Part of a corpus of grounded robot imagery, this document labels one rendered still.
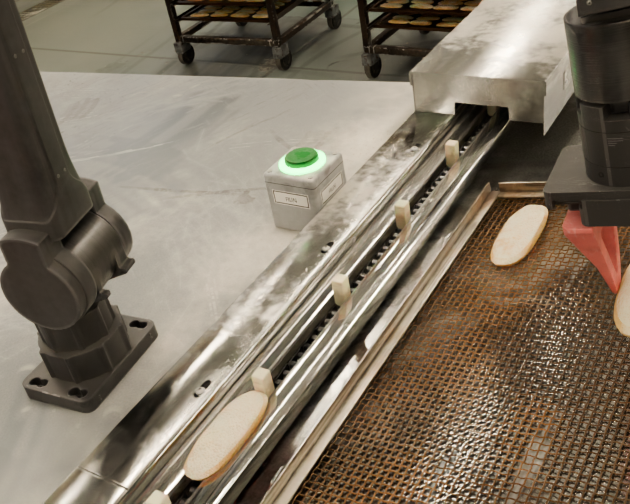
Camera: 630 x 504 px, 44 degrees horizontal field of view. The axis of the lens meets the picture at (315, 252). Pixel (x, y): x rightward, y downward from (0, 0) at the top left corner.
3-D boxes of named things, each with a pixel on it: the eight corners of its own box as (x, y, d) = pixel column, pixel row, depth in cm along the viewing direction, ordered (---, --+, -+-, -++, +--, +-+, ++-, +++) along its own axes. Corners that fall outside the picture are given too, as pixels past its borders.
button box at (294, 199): (309, 217, 102) (294, 141, 96) (362, 227, 98) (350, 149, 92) (275, 252, 97) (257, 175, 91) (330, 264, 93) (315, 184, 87)
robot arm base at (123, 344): (98, 319, 86) (24, 396, 77) (73, 260, 81) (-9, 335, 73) (161, 332, 82) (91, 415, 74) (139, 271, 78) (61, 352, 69)
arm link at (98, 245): (68, 291, 79) (39, 326, 75) (31, 206, 74) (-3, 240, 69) (148, 296, 76) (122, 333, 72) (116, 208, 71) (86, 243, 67)
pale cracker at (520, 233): (518, 207, 77) (516, 197, 76) (556, 207, 75) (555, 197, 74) (481, 266, 70) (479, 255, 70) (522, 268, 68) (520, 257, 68)
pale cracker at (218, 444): (244, 388, 69) (241, 379, 68) (279, 400, 67) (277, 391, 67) (173, 473, 63) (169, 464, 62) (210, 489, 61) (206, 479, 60)
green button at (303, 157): (297, 156, 94) (295, 144, 93) (326, 160, 92) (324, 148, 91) (280, 173, 91) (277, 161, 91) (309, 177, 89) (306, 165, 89)
